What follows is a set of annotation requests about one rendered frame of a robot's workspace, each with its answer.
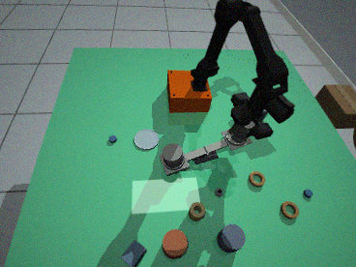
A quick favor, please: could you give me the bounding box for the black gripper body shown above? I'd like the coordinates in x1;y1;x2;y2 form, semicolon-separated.
231;92;273;139

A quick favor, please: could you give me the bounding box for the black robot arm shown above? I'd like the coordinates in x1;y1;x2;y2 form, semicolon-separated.
191;0;295;127

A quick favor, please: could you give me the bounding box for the brown ring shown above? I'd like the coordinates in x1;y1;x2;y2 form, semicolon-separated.
249;171;265;188
281;201;300;219

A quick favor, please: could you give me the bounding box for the tan tape roll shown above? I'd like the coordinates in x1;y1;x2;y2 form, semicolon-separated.
189;202;206;222

